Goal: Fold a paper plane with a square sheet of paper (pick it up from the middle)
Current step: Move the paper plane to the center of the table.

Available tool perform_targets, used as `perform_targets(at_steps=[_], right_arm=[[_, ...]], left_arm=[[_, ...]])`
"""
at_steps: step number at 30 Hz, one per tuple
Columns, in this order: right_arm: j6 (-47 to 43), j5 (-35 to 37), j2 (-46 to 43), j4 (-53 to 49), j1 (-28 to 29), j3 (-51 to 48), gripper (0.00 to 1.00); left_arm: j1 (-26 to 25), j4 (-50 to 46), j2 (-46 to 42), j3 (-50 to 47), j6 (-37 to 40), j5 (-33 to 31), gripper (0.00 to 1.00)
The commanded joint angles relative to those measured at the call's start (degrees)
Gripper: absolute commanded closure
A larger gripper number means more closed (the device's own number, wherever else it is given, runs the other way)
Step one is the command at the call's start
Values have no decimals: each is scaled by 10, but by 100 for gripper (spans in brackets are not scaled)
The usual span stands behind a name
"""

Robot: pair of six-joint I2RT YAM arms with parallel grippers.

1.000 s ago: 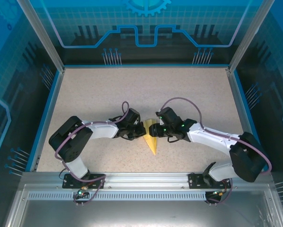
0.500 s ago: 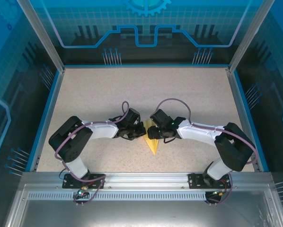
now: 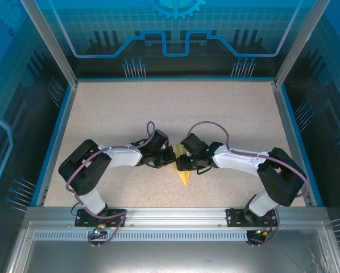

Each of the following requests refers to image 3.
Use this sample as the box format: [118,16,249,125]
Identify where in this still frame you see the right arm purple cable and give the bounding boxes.
[186,121,309,246]

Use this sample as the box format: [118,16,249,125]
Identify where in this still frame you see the thin black wire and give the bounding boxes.
[70,201,84,218]

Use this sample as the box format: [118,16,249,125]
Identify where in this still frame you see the brass cable connector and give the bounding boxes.
[93,223,107,237]
[254,226,275,237]

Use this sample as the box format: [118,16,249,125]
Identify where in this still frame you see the slotted grey cable duct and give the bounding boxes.
[33,230,249,242]

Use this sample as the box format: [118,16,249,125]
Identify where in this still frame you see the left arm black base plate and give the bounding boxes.
[74,208,128,228]

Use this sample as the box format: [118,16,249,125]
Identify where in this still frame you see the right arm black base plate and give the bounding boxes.
[226,207,279,228]

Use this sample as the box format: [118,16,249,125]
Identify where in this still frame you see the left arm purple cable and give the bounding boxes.
[66,121,156,249]

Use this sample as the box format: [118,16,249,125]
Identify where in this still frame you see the aluminium mounting rail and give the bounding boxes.
[26,206,329,229]

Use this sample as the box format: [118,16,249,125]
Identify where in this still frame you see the steel sheet tray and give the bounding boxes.
[5,221,340,273]

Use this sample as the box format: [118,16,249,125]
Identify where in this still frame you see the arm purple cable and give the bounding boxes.
[66,121,156,249]
[186,121,309,246]

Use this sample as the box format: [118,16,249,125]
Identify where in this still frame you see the yellow paper sheet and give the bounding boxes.
[172,143,191,187]

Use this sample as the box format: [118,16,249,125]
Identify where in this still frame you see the aluminium frame post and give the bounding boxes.
[18,0,79,89]
[273,0,335,88]

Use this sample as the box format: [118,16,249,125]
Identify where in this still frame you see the aluminium side rail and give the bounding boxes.
[35,81,79,208]
[271,81,324,208]

